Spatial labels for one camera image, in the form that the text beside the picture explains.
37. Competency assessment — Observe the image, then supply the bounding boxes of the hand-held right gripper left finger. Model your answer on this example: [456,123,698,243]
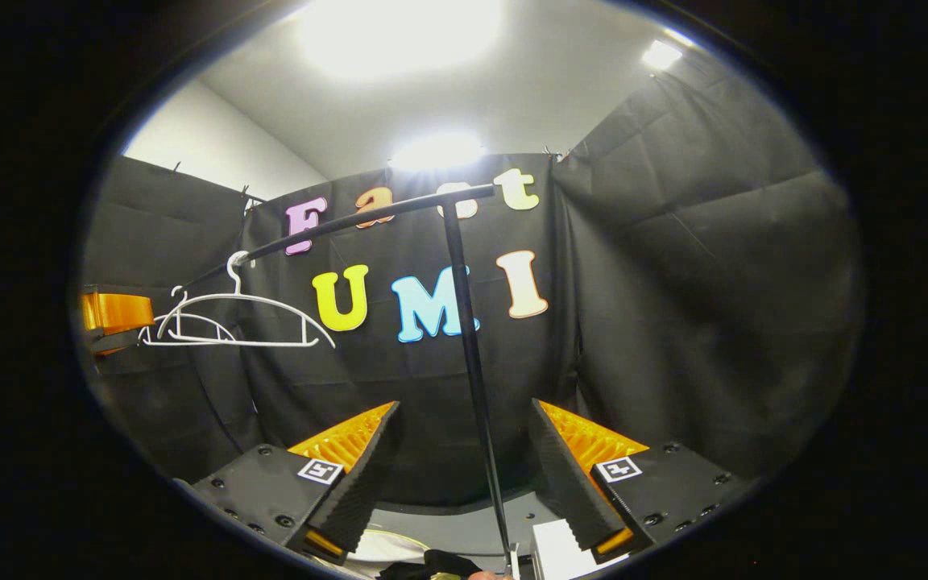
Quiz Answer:
[188,400,403,565]

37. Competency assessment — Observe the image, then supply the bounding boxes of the black metal clothes rack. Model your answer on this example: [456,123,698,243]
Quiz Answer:
[182,184,515,578]

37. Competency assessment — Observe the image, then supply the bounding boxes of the white clothes hanger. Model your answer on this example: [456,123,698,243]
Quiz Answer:
[156,285,237,343]
[140,251,337,350]

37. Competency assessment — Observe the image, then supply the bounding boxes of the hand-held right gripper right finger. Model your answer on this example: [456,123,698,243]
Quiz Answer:
[528,399,756,565]

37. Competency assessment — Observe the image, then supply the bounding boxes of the black knit garment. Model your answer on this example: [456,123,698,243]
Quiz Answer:
[375,549,483,580]

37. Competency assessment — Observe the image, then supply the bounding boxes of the white box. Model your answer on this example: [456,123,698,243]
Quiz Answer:
[532,519,631,580]

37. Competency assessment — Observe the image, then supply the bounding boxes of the black backdrop cloth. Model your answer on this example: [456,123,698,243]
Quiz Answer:
[77,52,864,508]

